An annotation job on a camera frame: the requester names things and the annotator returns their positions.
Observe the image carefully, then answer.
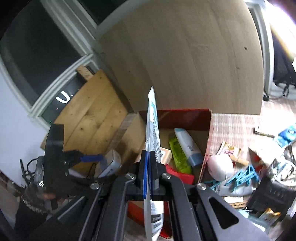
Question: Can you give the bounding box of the face mask pack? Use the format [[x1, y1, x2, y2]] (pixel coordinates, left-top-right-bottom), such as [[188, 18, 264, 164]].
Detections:
[[144, 87, 164, 240]]

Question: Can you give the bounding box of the white small box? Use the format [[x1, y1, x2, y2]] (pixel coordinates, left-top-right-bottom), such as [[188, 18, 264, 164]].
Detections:
[[94, 150, 121, 178]]

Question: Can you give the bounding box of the green snack bag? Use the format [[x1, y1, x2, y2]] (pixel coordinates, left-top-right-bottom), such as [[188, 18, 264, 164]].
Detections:
[[169, 138, 192, 175]]

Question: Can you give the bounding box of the white tube blue cap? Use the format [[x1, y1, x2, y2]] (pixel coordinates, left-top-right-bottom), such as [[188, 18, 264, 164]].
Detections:
[[174, 128, 204, 167]]

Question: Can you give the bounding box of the orange soap bar pack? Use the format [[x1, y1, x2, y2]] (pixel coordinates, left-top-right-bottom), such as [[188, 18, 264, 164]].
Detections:
[[161, 147, 172, 165]]

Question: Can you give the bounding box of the red pouch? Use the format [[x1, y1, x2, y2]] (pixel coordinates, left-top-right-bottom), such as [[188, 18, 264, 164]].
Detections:
[[165, 164, 194, 185]]

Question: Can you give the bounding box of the person left hand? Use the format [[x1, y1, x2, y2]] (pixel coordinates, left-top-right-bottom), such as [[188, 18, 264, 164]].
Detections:
[[42, 193, 60, 203]]

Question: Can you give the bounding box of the white round massager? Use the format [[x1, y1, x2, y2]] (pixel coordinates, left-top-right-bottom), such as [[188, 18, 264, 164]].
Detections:
[[207, 154, 234, 182]]

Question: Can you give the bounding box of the blue plastic clothes clip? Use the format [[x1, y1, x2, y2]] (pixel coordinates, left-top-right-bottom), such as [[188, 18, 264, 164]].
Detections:
[[224, 165, 260, 192]]

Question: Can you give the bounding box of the coffee sachet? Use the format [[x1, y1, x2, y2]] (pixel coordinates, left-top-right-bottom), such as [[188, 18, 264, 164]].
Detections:
[[217, 141, 249, 166]]

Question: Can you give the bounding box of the red cardboard box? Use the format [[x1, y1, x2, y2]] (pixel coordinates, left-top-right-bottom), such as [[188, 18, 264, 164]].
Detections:
[[115, 108, 213, 239]]

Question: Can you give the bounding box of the blue wet wipes pack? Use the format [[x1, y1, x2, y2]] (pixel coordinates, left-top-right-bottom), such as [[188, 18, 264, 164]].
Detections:
[[279, 126, 296, 142]]

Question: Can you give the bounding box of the light wood board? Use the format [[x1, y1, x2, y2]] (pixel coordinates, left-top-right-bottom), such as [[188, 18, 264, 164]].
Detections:
[[96, 1, 264, 114]]

